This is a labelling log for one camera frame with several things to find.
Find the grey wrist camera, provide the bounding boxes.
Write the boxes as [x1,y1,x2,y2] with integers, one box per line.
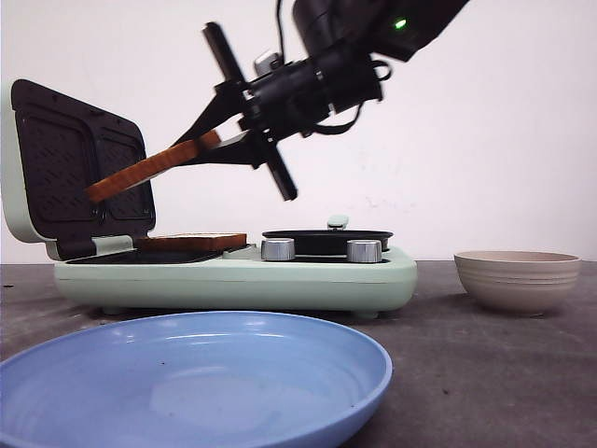
[253,50,284,77]

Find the mint green sandwich maker lid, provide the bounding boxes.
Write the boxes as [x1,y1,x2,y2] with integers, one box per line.
[2,79,156,260]

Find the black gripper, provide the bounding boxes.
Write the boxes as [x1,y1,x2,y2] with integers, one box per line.
[174,22,382,201]

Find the white bread slice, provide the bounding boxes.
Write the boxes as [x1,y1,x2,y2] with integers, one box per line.
[85,130,221,203]
[134,232,247,252]

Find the silver control knob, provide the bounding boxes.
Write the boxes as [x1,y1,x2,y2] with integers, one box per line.
[346,239,382,263]
[260,238,296,261]

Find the beige ribbed bowl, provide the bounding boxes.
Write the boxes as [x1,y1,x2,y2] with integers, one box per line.
[454,250,581,315]

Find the mint green breakfast maker base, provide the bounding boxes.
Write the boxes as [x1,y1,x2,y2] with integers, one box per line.
[54,245,417,315]

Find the silver right control knob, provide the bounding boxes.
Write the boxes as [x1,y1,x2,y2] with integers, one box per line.
[346,239,382,263]

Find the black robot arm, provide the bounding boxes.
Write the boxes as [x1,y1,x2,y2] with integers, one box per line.
[178,0,465,201]

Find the blue plate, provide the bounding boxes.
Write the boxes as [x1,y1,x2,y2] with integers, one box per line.
[1,312,393,447]

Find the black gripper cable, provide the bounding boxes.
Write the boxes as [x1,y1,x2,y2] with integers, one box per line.
[274,0,393,136]

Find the silver left control knob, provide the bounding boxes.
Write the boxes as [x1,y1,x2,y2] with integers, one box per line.
[260,238,296,261]

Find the black frying pan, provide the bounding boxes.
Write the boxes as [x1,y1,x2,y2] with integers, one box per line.
[262,215,394,256]

